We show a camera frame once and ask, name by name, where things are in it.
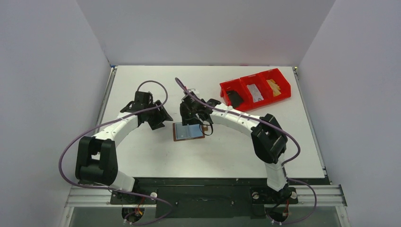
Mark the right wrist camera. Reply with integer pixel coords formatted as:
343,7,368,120
188,89,200,97

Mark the aluminium rail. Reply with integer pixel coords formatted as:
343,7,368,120
65,185,346,208

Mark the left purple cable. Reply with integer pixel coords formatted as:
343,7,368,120
58,80,174,226

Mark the purple cable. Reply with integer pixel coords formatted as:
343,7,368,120
58,80,174,226
174,77,317,226

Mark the brown leather card holder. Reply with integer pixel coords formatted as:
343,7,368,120
173,122,209,141

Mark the red bin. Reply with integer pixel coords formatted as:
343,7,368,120
219,79,253,112
259,68,291,104
240,74,273,107

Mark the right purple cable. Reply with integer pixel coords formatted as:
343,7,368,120
174,77,317,226

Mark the gold card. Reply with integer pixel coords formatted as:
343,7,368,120
267,79,280,90
271,87,281,97

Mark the red right bin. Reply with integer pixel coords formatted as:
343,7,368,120
259,68,291,104

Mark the red middle bin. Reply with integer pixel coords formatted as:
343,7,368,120
240,74,273,107

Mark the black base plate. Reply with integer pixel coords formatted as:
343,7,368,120
68,178,329,223

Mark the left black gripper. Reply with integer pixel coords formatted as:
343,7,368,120
145,101,172,130

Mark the black VIP card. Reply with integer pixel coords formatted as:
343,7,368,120
227,90,244,108

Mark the gold card in bin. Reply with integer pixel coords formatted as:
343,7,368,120
267,79,280,90

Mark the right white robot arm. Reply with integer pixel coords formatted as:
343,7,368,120
180,95,288,202

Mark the red left bin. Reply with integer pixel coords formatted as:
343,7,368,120
219,79,253,112

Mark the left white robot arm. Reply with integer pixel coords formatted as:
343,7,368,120
75,91,172,203

